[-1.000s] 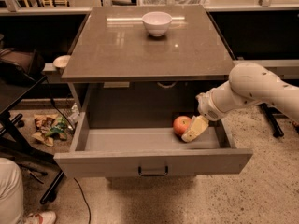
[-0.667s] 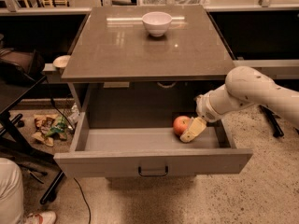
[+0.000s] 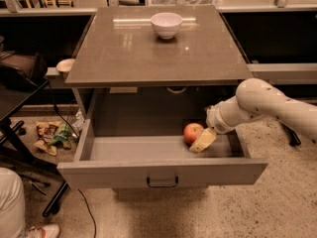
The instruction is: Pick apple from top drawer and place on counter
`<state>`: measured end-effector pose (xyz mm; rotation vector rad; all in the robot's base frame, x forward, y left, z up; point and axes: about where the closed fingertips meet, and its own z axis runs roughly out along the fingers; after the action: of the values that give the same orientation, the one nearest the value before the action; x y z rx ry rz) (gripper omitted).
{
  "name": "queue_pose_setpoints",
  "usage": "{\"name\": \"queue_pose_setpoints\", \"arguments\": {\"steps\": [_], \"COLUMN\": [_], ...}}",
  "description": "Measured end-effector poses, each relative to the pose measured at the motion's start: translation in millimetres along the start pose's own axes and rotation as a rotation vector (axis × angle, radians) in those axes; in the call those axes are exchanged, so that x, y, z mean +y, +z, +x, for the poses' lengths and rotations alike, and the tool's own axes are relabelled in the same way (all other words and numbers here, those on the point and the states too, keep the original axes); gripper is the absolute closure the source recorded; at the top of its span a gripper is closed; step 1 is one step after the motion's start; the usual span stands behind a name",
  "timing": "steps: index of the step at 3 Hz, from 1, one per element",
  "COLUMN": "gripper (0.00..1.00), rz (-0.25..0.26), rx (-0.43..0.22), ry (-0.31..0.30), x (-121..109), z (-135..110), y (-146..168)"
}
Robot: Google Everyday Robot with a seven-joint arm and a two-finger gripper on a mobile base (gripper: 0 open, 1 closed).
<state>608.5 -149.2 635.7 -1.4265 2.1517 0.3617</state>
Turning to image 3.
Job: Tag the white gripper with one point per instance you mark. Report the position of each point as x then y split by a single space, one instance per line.
217 120

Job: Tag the small white bowl on ledge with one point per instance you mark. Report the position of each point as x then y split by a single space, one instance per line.
65 65

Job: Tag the white bowl on counter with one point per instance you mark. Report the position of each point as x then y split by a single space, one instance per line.
166 24

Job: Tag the dark bag on table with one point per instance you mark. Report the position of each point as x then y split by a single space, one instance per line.
21 71

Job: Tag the red apple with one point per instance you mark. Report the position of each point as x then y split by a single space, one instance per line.
191 132

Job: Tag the black drawer handle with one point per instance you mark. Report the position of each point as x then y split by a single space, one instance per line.
161 184

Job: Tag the black table with legs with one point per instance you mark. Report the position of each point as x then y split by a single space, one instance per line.
12 101

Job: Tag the grey cabinet with brown counter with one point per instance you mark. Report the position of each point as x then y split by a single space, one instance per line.
148 86

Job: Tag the crumpled snack wrappers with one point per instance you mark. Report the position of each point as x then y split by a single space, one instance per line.
51 134

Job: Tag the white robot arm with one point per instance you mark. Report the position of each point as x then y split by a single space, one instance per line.
255 99

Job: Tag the white and red sneaker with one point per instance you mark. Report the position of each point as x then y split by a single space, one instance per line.
46 231

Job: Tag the grey open top drawer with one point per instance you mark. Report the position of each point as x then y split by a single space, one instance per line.
117 153

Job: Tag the black stand leg right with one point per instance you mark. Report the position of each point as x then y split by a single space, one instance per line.
293 138

